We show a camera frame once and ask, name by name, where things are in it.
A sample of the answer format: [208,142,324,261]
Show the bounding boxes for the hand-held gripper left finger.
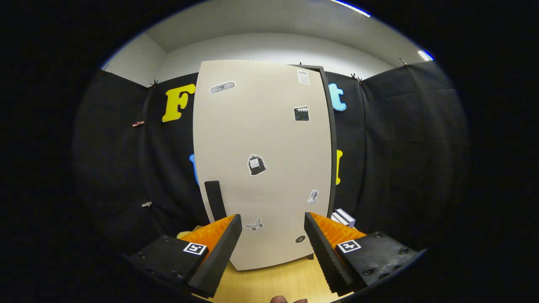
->
[125,214,243,299]

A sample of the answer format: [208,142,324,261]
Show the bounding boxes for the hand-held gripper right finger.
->
[303,212,423,296]

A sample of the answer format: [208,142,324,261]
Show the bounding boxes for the black cabinet door handle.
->
[204,180,228,223]

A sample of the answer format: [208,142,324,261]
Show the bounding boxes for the grey shoe cabinet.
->
[291,64,337,259]

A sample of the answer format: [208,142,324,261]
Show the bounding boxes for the black backdrop cloth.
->
[72,59,470,261]

